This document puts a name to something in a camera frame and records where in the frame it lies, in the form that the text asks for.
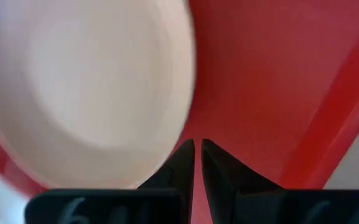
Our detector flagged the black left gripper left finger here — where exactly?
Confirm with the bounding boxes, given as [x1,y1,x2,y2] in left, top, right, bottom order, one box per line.
[25,139,195,224]

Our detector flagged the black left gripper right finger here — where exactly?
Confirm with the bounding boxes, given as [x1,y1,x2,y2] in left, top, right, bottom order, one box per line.
[201,139,359,224]

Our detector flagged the pink round plate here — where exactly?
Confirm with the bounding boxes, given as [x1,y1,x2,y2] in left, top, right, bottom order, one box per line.
[0,0,197,190]

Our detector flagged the red plastic tray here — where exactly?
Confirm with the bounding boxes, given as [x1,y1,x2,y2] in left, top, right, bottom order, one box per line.
[0,0,359,224]

